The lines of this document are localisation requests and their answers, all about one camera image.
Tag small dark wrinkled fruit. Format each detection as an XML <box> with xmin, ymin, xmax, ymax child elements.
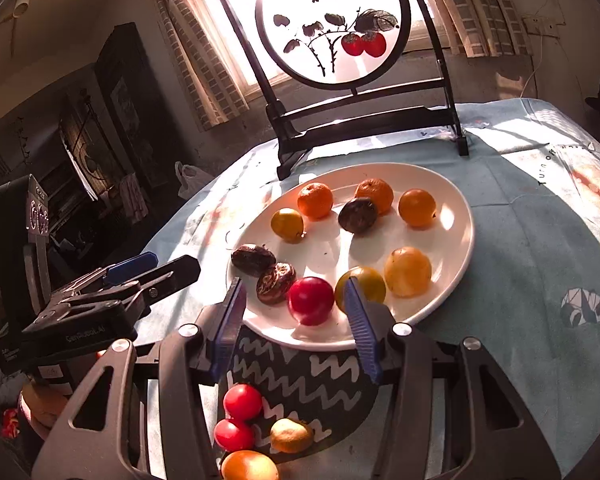
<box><xmin>230</xmin><ymin>244</ymin><xmax>277</xmax><ymax>278</ymax></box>

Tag large dark wrinkled fruit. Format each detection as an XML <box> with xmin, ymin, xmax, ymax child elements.
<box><xmin>256</xmin><ymin>262</ymin><xmax>297</xmax><ymax>306</ymax></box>

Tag orange tangerine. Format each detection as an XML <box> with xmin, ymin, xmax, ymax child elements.
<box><xmin>221</xmin><ymin>450</ymin><xmax>279</xmax><ymax>480</ymax></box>

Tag small orange kumquat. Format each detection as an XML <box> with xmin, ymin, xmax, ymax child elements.
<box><xmin>270</xmin><ymin>208</ymin><xmax>304</xmax><ymax>243</ymax></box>

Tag dark red plum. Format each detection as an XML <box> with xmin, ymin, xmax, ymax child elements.
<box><xmin>287</xmin><ymin>276</ymin><xmax>335</xmax><ymax>326</ymax></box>

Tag large yellow-orange orange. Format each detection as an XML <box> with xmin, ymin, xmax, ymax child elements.
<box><xmin>384</xmin><ymin>246</ymin><xmax>432</xmax><ymax>298</ymax></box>

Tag small yellow lemon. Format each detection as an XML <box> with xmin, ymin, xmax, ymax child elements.
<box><xmin>335</xmin><ymin>266</ymin><xmax>387</xmax><ymax>312</ymax></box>

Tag textured orange mandarin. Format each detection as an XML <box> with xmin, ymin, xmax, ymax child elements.
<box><xmin>354</xmin><ymin>178</ymin><xmax>394</xmax><ymax>216</ymax></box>

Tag yellow-orange citrus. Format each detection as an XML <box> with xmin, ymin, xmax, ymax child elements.
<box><xmin>398</xmin><ymin>188</ymin><xmax>437</xmax><ymax>229</ymax></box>

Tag red tomato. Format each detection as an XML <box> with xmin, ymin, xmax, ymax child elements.
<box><xmin>223</xmin><ymin>384</ymin><xmax>263</xmax><ymax>422</ymax></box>
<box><xmin>213</xmin><ymin>419</ymin><xmax>256</xmax><ymax>453</ymax></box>

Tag white plastic bag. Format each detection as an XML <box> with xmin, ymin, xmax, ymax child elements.
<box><xmin>174</xmin><ymin>162</ymin><xmax>214</xmax><ymax>200</ymax></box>

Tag small tan walnut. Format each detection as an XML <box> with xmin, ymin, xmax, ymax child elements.
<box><xmin>270</xmin><ymin>418</ymin><xmax>314</xmax><ymax>454</ymax></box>

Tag dark wooden cabinet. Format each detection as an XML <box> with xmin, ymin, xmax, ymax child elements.
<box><xmin>94</xmin><ymin>22</ymin><xmax>183</xmax><ymax>191</ymax></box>

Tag teal patterned tablecloth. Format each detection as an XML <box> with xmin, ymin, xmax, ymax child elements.
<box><xmin>137</xmin><ymin>99</ymin><xmax>600</xmax><ymax>472</ymax></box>

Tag white round plate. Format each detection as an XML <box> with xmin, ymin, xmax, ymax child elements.
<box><xmin>234</xmin><ymin>162</ymin><xmax>475</xmax><ymax>351</ymax></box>

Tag black framed painted screen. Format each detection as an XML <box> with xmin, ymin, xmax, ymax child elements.
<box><xmin>219</xmin><ymin>0</ymin><xmax>469</xmax><ymax>180</ymax></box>

